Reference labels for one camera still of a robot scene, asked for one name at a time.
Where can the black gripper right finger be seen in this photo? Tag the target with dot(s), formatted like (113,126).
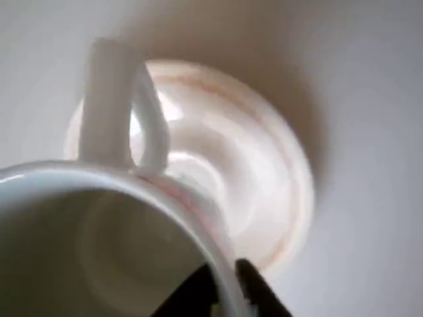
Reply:
(261,294)

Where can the turquoise floral cup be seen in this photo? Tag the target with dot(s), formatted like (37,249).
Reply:
(109,231)

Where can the cream white saucer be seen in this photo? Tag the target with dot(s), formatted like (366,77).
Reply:
(251,178)

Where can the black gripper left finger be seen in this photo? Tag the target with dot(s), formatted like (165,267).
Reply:
(188,294)

